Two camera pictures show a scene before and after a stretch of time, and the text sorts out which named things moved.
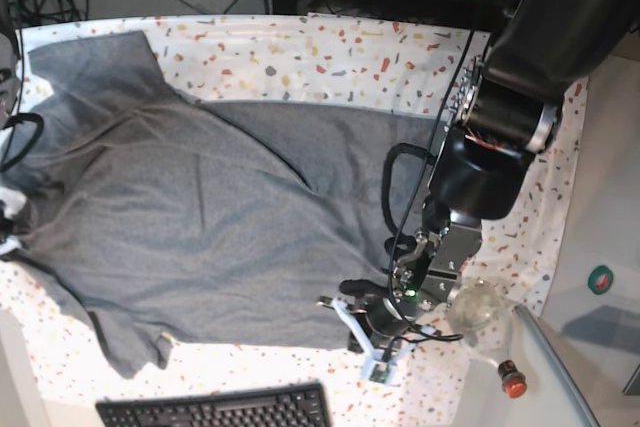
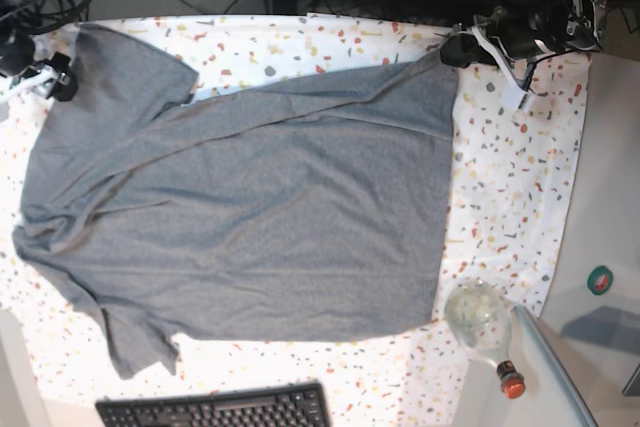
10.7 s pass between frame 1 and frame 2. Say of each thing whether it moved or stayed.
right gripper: moved
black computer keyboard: stayed
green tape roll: stayed
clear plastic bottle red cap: stayed
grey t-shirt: moved
